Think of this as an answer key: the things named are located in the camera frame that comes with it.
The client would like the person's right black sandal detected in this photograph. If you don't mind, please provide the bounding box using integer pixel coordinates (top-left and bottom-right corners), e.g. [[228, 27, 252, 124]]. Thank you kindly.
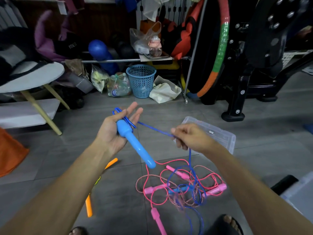
[[205, 214, 244, 235]]

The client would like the white round table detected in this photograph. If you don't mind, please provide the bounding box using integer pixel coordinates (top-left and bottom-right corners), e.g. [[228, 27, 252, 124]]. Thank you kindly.
[[0, 62, 70, 136]]

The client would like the clear bag with yellow contents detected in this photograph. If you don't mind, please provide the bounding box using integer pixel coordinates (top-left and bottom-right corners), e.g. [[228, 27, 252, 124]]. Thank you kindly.
[[90, 64, 111, 93]]

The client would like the white low shelf board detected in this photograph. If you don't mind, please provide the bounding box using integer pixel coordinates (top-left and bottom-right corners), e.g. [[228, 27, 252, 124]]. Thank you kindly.
[[0, 98, 61, 130]]

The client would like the clear storage box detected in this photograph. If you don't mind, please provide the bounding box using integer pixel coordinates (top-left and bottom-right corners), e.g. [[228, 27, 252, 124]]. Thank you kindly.
[[279, 171, 313, 218]]

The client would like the person's right hand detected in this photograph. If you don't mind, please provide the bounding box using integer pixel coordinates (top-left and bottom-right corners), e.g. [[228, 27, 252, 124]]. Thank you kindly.
[[170, 123, 216, 155]]

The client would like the white wire grid rack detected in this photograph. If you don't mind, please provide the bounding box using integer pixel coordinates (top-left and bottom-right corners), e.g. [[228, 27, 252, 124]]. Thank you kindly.
[[136, 0, 194, 31]]

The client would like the multicolour hula hoop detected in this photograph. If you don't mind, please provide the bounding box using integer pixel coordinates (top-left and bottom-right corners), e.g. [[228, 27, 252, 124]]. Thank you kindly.
[[187, 0, 230, 98]]

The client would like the pink jump rope twisted cord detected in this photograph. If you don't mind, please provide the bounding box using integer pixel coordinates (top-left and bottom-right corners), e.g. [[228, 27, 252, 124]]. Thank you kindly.
[[135, 165, 227, 208]]

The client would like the blue jump rope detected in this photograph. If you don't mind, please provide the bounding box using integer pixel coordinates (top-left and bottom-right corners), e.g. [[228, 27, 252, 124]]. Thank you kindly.
[[112, 107, 207, 235]]

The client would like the cream cloth bag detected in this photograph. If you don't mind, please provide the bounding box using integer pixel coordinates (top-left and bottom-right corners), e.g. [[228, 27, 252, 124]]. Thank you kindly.
[[149, 75, 182, 104]]

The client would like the blue plastic mesh basket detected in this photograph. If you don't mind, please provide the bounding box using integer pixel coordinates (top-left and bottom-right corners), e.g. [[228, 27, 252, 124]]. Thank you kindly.
[[126, 64, 157, 99]]

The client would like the crumpled clear plastic bag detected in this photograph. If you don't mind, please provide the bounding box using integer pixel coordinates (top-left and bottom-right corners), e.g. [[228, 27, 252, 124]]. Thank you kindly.
[[129, 21, 162, 55]]

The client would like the orange fabric bag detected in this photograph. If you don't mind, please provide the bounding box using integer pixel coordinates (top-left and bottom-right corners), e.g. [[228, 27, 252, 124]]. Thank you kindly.
[[0, 127, 30, 178]]

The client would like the pink jump rope plain cord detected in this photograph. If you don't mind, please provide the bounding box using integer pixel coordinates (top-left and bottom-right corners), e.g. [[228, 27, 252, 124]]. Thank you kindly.
[[143, 159, 225, 235]]

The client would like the horizontal metal rack bar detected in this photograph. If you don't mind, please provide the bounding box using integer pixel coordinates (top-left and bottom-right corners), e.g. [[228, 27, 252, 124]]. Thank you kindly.
[[81, 56, 190, 64]]

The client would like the pink water bottle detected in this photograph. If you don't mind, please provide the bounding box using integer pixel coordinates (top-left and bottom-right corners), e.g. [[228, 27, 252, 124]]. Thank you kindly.
[[148, 36, 163, 58]]

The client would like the orange jump rope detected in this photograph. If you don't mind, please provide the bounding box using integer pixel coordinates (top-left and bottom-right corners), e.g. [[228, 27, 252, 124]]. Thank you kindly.
[[85, 158, 118, 218]]

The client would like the person's left black sandal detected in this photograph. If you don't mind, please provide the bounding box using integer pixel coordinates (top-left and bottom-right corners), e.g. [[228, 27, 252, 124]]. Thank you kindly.
[[68, 226, 89, 235]]

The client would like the person's left forearm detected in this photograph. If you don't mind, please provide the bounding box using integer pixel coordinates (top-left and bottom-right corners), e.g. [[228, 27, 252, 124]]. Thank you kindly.
[[0, 141, 116, 235]]

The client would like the person's right forearm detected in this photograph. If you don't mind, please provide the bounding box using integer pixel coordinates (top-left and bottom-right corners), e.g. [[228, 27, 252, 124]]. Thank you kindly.
[[202, 139, 313, 235]]

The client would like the purple garment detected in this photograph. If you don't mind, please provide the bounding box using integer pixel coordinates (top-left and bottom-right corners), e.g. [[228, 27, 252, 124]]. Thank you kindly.
[[34, 10, 75, 62]]

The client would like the blue hanging garment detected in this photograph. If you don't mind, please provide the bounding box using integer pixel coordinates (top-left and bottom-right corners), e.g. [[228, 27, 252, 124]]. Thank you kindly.
[[114, 0, 144, 13]]

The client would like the white plastic lattice basket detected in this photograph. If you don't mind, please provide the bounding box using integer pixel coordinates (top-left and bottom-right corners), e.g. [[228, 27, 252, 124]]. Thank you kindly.
[[281, 50, 313, 69]]

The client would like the clear plastic box lid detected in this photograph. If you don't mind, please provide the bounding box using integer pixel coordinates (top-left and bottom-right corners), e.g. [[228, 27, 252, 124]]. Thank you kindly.
[[180, 116, 237, 155]]

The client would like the red and black bag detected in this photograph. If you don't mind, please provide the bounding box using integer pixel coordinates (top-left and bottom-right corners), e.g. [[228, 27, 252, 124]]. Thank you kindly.
[[160, 0, 205, 61]]

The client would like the slanted metal pole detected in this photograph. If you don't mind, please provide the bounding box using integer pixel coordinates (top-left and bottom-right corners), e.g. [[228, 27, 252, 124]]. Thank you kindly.
[[183, 0, 209, 104]]

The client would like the person's black sandal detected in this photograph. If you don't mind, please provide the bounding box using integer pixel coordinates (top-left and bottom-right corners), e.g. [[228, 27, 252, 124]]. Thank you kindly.
[[68, 226, 89, 235], [205, 214, 244, 235]]

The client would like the black and white clothing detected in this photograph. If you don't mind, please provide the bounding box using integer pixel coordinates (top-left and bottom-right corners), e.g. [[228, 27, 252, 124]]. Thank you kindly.
[[0, 27, 54, 87]]

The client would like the black cap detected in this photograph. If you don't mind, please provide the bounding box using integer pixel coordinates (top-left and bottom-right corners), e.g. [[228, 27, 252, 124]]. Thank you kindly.
[[53, 34, 82, 59]]

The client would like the grey bucket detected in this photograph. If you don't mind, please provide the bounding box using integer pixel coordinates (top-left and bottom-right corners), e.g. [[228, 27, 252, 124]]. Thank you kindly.
[[67, 71, 95, 94]]

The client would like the white hanging garment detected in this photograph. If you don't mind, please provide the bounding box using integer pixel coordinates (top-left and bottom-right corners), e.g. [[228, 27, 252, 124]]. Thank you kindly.
[[141, 0, 171, 22]]

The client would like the person's left hand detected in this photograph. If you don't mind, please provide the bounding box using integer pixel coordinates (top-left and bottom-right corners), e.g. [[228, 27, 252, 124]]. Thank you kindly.
[[94, 101, 144, 157]]

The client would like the black exercise machine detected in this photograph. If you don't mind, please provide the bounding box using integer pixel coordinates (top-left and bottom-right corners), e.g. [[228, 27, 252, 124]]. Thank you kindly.
[[221, 0, 313, 122]]

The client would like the plastic bag of bottles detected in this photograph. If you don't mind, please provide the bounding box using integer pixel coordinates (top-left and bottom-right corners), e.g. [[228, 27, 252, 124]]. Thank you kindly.
[[107, 72, 133, 98]]

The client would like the black flat object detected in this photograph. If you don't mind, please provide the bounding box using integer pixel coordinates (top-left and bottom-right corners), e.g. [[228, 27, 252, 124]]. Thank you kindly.
[[270, 175, 299, 196]]

